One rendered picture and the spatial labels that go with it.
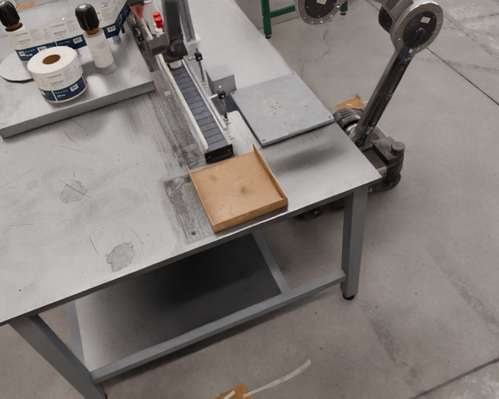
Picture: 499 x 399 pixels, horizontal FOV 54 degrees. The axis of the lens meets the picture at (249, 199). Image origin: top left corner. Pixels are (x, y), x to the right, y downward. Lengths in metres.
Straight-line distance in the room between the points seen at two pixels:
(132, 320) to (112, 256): 0.63
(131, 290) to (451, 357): 1.41
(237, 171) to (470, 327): 1.26
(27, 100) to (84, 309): 0.94
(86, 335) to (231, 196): 0.95
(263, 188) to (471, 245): 1.30
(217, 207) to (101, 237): 0.39
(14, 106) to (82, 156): 0.47
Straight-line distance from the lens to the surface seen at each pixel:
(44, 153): 2.10
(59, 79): 2.19
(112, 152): 1.97
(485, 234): 2.70
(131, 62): 2.36
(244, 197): 1.65
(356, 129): 2.51
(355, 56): 3.80
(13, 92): 2.45
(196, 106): 1.98
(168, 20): 1.81
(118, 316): 2.23
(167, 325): 2.14
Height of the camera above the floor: 2.05
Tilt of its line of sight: 48 degrees down
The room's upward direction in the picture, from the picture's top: 10 degrees counter-clockwise
